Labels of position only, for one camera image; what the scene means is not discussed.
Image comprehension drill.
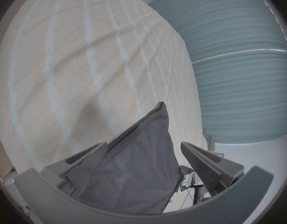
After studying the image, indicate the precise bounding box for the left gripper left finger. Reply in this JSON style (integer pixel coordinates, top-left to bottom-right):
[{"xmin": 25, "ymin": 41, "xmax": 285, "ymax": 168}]
[{"xmin": 42, "ymin": 142, "xmax": 108, "ymax": 196}]

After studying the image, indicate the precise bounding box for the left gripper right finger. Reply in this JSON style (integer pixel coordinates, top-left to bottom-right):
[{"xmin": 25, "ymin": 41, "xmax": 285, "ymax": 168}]
[{"xmin": 180, "ymin": 142, "xmax": 246, "ymax": 194}]

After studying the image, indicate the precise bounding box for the black T-shirt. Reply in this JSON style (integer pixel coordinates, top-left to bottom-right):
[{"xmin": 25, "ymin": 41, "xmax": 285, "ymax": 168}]
[{"xmin": 79, "ymin": 101, "xmax": 193, "ymax": 215}]

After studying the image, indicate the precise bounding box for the bed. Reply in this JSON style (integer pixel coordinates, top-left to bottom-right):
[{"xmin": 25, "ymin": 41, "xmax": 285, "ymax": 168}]
[{"xmin": 0, "ymin": 0, "xmax": 225, "ymax": 214}]

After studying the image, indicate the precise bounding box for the grey bedside table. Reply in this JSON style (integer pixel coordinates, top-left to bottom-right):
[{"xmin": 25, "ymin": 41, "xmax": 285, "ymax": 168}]
[{"xmin": 203, "ymin": 128, "xmax": 216, "ymax": 152}]

